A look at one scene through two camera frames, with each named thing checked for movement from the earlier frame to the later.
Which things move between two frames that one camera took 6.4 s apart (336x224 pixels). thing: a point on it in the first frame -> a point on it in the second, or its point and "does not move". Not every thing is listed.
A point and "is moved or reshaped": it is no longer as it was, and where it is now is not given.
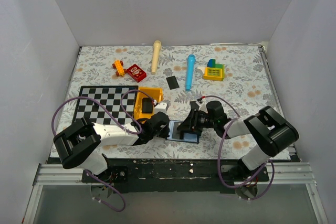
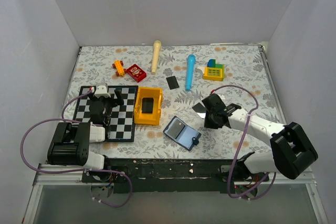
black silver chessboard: x=108 y=96 does not move
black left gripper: x=165 y=134 -> x=119 y=100
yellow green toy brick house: x=213 y=71 does not move
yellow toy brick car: x=118 y=65 does not move
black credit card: x=172 y=82 does not move
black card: x=176 y=125 is moved or reshaped
